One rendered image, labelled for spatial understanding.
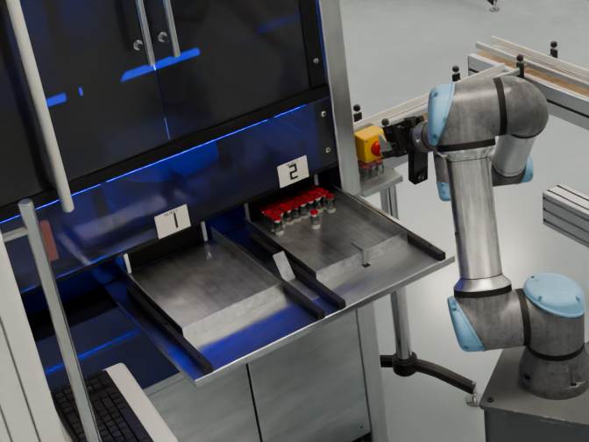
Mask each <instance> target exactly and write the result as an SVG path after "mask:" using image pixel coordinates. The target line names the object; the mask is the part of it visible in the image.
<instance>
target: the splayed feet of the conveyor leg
mask: <svg viewBox="0 0 589 442"><path fill-rule="evenodd" d="M380 366H381V367H392V368H393V371H394V373H395V374H397V375H399V376H410V375H412V374H414V373H416V372H419V373H423V374H427V375H430V376H433V377H436V378H437V379H439V380H441V381H445V382H447V383H449V384H450V385H452V386H454V387H456V388H458V389H461V390H463V391H465V392H467V393H469V395H467V396H466V397H465V403H466V404H467V405H469V406H471V407H479V401H480V399H481V397H482V395H481V394H478V391H477V390H476V383H477V382H475V381H472V380H470V379H468V378H466V377H464V376H463V375H461V374H457V373H455V372H453V371H451V370H450V369H448V368H446V367H442V366H440V365H437V364H436V363H433V362H430V361H426V360H421V359H417V355H416V353H414V352H413V351H412V358H411V359H410V360H406V361H401V360H398V359H397V358H396V353H394V354H393V355H380Z"/></svg>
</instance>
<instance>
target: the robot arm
mask: <svg viewBox="0 0 589 442"><path fill-rule="evenodd" d="M549 112H550V110H549V105H548V103H547V100H546V98H545V96H544V95H543V93H542V92H541V91H540V89H539V88H537V87H536V86H535V85H534V84H532V83H531V82H528V81H526V80H524V79H522V78H519V77H515V76H509V75H503V76H498V77H493V78H485V79H478V80H471V81H464V82H451V83H446V84H442V85H437V86H435V87H434V88H433V89H432V90H431V91H430V93H429V101H428V113H427V121H424V118H423V116H418V117H416V116H413V117H409V118H404V120H403V121H401V122H399V123H397V124H393V125H389V126H384V127H382V129H383V132H384V135H385V137H386V139H385V138H384V137H383V136H382V134H379V136H378V138H379V143H380V154H381V156H383V158H391V157H394V156H395V158H397V157H401V156H404V155H406V154H407V155H408V180H409V181H410V182H412V183H413V184H414V185H416V184H418V183H420V182H424V181H426V180H428V153H431V152H433V156H434V163H435V170H436V185H437V190H438V195H439V198H440V199H441V200H442V201H445V202H446V201H451V210H452V218H453V225H454V233H455V241H456V248H457V257H458V271H459V280H458V282H457V283H456V284H455V285H454V286H453V291H454V296H450V297H448V298H447V303H448V308H449V312H450V316H451V322H452V325H453V329H454V332H455V334H456V337H457V340H458V344H459V346H460V347H461V349H462V350H464V351H465V352H468V353H470V352H481V351H482V352H485V351H490V350H497V349H504V348H511V347H518V346H526V347H525V350H524V352H523V355H522V358H521V361H520V363H519V367H518V373H519V381H520V384H521V385H522V386H523V387H524V388H525V389H526V390H527V391H528V392H529V393H530V394H532V395H534V396H538V397H541V398H544V399H550V400H565V399H570V398H573V397H576V396H580V395H581V394H583V393H585V392H586V391H587V390H588V389H589V356H588V354H587V352H586V349H585V300H584V293H583V290H582V288H581V287H580V286H579V285H578V284H577V283H576V282H575V281H574V280H572V279H570V278H567V277H566V276H563V275H560V274H552V273H542V274H535V275H532V276H531V278H528V279H527V280H526V281H525V283H524V286H523V288H520V289H512V283H511V281H510V280H509V279H508V278H507V277H506V276H505V275H504V274H503V273H502V266H501V259H500V244H499V236H498V228H497V220H496V213H495V205H494V197H493V187H498V186H505V185H512V184H514V185H518V184H521V183H524V182H530V181H531V180H532V179H533V176H534V175H533V173H534V167H533V161H532V157H531V154H530V152H531V149H532V147H533V145H534V142H535V140H536V136H538V135H539V134H540V133H541V132H542V131H543V130H544V128H545V126H546V125H547V122H548V119H549ZM497 136H499V138H498V141H497V145H496V142H495V137H497ZM495 147H496V148H495ZM494 148H495V151H494V154H490V153H491V152H492V150H493V149H494Z"/></svg>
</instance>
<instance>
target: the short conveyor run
mask: <svg viewBox="0 0 589 442"><path fill-rule="evenodd" d="M504 69H505V63H501V64H499V65H497V66H494V67H492V68H489V69H486V70H484V71H481V72H479V73H477V74H475V75H471V76H468V77H466V78H464V79H460V73H459V72H458V71H459V66H457V65H455V66H453V67H452V71H453V72H455V74H453V75H452V81H453V82H464V81H471V80H478V79H485V78H493V77H498V76H503V75H509V76H517V75H519V74H520V69H519V68H516V69H514V70H511V71H509V72H506V73H504V72H503V73H502V71H501V70H504ZM428 101H429V93H427V94H425V95H422V96H419V97H417V98H414V99H412V100H409V101H407V102H405V103H401V104H399V105H396V106H394V107H392V108H390V109H387V110H384V111H382V112H379V113H377V114H375V115H372V116H370V117H368V118H364V119H363V118H362V112H360V110H361V109H360V105H359V104H355V105H354V106H353V110H354V111H356V113H354V114H353V118H354V123H353V125H354V129H356V128H358V127H360V126H362V125H366V124H368V123H372V124H374V125H376V126H378V127H379V128H381V129H382V127H384V126H389V125H393V124H397V123H399V122H401V121H403V120H404V118H409V117H413V116H416V117H418V116H423V118H424V121H427V113H428ZM378 160H383V165H385V166H387V167H389V168H394V167H397V166H399V165H400V164H403V163H405V162H407V161H408V155H407V154H406V155H404V156H401V157H397V158H395V156H394V157H391V158H383V157H381V158H379V159H378Z"/></svg>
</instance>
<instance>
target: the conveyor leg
mask: <svg viewBox="0 0 589 442"><path fill-rule="evenodd" d="M380 207H381V210H383V211H384V212H386V213H387V214H388V215H390V216H392V217H394V218H396V219H397V220H399V221H400V219H399V209H398V199H397V190H396V184H395V185H394V186H392V187H389V188H387V189H384V190H381V191H380ZM390 301H391V309H392V318H393V327H394V343H395V351H396V358H397V359H398V360H401V361H406V360H410V359H411V358H412V348H411V339H410V330H409V320H408V302H407V293H406V286H405V287H403V288H401V289H398V290H396V291H395V292H392V293H390Z"/></svg>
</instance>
